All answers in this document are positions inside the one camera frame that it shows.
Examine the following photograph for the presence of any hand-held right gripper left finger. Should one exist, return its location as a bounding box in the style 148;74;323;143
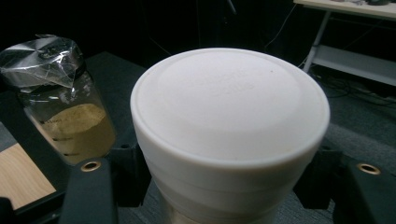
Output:
58;142;153;224

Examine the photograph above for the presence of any glass jar with foil lid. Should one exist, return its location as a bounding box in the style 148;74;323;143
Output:
0;34;118;166

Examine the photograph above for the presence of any white metal stand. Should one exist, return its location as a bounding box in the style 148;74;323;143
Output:
292;0;396;88

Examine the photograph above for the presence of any white-lidded round container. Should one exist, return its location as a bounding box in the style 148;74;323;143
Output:
129;47;332;224

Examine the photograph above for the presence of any black floor cable under stand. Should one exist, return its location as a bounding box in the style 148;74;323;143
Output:
311;70;396;108

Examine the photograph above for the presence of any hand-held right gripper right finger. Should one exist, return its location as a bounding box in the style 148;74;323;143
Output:
292;145;396;224

